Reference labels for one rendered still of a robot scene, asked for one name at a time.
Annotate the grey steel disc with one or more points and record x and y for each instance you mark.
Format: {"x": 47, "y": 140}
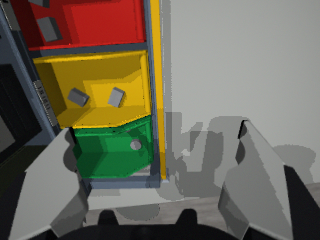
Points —
{"x": 136, "y": 144}

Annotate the grey metal shelf rack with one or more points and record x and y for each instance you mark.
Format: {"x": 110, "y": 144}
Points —
{"x": 14, "y": 51}

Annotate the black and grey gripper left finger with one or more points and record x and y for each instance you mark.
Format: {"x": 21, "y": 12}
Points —
{"x": 47, "y": 200}

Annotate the red bin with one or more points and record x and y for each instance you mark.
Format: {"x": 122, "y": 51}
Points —
{"x": 83, "y": 21}

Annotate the yellow open bin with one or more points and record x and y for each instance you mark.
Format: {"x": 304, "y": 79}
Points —
{"x": 97, "y": 78}

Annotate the yellow bar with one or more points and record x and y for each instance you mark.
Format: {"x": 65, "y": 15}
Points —
{"x": 155, "y": 18}

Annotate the green open bin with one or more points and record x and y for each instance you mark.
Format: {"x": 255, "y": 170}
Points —
{"x": 111, "y": 156}

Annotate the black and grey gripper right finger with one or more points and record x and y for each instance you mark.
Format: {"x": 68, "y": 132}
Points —
{"x": 264, "y": 199}

